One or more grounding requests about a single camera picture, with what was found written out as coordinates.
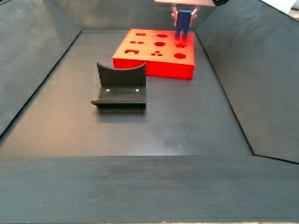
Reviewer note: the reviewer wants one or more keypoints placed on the black curved holder bracket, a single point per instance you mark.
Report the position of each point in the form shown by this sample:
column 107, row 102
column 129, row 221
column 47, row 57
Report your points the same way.
column 121, row 87

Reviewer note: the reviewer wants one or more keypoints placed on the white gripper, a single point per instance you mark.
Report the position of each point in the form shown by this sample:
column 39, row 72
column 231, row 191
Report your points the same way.
column 191, row 2

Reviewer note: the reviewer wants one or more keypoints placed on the blue square-circle peg block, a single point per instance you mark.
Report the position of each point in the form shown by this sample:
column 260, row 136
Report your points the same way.
column 181, row 23

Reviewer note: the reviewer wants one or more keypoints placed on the red shape sorting board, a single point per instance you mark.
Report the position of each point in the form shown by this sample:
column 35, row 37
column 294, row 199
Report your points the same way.
column 167, row 55

